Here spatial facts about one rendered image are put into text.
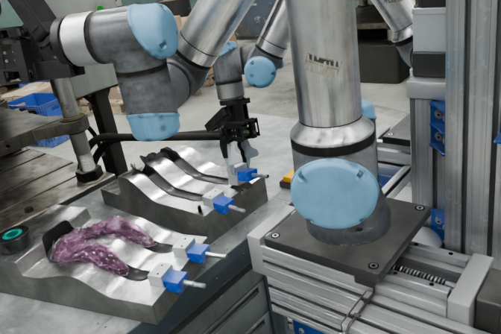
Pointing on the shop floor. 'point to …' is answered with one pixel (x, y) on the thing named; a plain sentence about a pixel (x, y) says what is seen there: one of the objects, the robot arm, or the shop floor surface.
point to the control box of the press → (97, 95)
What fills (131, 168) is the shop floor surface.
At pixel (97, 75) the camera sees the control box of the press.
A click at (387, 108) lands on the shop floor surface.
